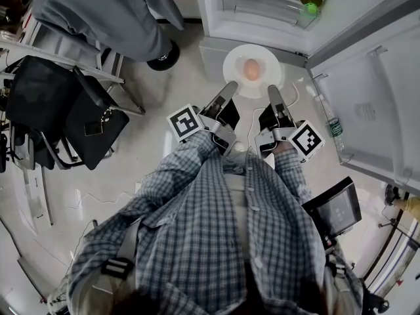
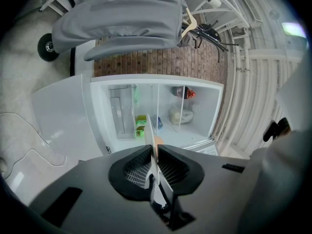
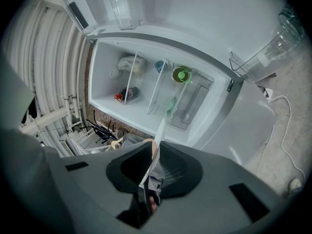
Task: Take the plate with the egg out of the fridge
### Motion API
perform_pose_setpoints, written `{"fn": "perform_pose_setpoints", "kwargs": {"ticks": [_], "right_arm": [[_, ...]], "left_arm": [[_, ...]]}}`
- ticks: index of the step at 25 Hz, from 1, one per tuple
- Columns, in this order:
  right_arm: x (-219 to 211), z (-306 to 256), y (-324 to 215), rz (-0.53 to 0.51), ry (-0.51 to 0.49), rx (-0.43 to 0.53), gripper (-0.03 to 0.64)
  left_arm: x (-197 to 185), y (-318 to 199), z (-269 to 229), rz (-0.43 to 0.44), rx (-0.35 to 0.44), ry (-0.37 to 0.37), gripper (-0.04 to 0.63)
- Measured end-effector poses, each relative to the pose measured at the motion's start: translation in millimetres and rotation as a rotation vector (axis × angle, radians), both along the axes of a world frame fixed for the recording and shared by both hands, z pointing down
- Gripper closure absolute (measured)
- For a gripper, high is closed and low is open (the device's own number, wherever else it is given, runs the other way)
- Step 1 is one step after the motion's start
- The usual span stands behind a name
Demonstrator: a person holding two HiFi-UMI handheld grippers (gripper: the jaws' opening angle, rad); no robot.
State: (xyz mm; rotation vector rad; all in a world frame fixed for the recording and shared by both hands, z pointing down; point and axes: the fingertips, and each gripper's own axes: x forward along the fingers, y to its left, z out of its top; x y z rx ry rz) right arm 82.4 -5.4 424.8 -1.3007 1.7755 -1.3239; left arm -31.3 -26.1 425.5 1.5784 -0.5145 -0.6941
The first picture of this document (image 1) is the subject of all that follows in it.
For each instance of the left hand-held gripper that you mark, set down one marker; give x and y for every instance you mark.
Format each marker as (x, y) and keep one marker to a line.
(185, 122)

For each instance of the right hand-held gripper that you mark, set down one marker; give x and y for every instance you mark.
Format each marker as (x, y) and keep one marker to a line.
(306, 140)

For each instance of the white plate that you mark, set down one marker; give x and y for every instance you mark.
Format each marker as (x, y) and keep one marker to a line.
(236, 77)

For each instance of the brown egg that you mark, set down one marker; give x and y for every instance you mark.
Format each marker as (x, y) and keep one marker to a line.
(251, 69)

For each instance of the white refrigerator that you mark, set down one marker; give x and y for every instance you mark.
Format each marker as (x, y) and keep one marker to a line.
(370, 87)

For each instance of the person's right forearm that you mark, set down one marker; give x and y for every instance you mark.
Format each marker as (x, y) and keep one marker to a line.
(290, 172)

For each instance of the person's left forearm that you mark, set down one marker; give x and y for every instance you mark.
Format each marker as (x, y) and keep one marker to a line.
(183, 162)

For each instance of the clear fridge door shelf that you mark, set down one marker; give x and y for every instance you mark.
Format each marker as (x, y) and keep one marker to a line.
(320, 76)

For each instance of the clear plastic fridge drawer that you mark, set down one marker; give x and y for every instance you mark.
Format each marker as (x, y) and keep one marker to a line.
(256, 2)

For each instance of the person's white shoe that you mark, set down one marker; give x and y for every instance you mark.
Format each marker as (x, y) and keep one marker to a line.
(238, 147)

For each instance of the clear bottle with green label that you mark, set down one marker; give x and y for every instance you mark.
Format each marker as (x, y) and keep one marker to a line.
(334, 128)

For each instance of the black caster wheel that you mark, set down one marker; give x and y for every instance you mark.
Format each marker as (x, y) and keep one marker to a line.
(164, 57)

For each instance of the black display screen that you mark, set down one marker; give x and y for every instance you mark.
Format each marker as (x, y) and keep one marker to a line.
(338, 210)

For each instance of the black office chair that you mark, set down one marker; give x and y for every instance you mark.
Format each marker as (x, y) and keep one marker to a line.
(95, 143)
(42, 156)

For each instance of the person's plaid shirt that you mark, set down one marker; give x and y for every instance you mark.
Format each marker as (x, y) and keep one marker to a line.
(197, 241)

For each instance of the black floor device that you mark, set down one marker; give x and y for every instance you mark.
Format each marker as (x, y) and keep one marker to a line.
(392, 194)

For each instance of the tan floor object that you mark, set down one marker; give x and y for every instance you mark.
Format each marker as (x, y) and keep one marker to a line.
(410, 205)

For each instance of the black tripod stand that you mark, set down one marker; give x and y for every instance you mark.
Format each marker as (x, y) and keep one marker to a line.
(400, 228)

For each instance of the white cardboard box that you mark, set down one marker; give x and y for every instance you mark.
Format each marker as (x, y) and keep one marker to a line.
(36, 195)

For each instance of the black waist bag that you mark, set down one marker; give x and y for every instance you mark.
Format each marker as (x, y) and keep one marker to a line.
(377, 304)

